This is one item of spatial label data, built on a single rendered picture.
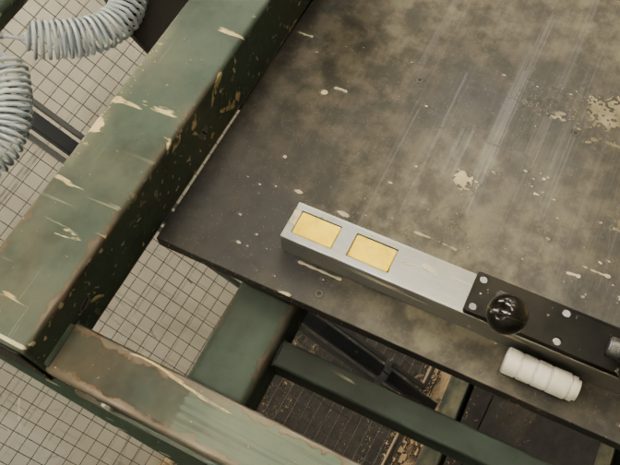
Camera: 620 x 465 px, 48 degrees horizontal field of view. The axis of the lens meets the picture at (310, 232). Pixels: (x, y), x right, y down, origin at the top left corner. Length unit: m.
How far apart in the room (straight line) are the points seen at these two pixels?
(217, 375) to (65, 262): 0.21
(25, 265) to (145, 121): 0.21
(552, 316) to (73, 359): 0.50
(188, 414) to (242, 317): 0.16
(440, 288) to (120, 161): 0.38
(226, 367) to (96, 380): 0.15
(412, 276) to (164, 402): 0.30
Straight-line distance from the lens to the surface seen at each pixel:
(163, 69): 0.89
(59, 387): 1.28
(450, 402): 1.88
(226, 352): 0.84
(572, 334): 0.78
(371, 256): 0.79
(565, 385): 0.78
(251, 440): 0.72
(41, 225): 0.81
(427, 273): 0.79
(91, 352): 0.78
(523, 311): 0.66
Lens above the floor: 1.91
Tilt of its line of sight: 20 degrees down
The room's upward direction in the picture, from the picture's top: 52 degrees counter-clockwise
